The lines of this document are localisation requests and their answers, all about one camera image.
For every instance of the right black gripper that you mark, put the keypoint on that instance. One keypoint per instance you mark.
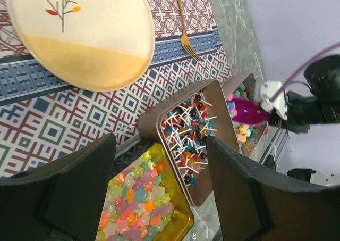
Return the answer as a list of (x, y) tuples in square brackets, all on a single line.
[(304, 112)]

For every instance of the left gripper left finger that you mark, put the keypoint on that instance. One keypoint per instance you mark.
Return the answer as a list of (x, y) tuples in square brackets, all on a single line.
[(61, 200)]

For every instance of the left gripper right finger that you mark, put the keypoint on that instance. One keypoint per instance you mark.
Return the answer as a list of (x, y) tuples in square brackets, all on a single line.
[(255, 202)]

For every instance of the clear glass jar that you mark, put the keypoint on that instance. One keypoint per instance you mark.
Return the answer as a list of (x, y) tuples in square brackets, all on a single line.
[(202, 230)]

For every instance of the purple plastic scoop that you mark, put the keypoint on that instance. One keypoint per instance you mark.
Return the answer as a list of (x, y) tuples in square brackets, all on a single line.
[(248, 112)]

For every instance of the tin of pastel star candies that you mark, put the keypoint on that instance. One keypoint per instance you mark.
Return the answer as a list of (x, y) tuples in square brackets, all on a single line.
[(249, 137)]

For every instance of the gold tin of gummy stars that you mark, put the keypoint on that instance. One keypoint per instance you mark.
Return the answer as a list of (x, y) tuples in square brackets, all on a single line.
[(143, 199)]

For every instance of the tin of lollipops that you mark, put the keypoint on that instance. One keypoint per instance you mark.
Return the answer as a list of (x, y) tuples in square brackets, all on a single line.
[(182, 123)]

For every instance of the patterned placemat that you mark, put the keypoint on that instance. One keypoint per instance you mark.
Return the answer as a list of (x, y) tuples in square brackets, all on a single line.
[(44, 118)]

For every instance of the gold fork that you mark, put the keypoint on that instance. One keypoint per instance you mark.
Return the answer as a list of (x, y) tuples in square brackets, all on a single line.
[(185, 42)]

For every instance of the cream and orange plate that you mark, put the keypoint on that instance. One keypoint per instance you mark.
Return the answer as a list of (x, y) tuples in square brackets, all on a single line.
[(95, 45)]

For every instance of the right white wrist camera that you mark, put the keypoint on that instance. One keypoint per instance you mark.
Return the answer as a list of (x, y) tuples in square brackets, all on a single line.
[(269, 96)]

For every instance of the aluminium frame rail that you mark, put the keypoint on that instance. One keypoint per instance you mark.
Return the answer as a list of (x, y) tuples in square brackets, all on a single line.
[(276, 148)]

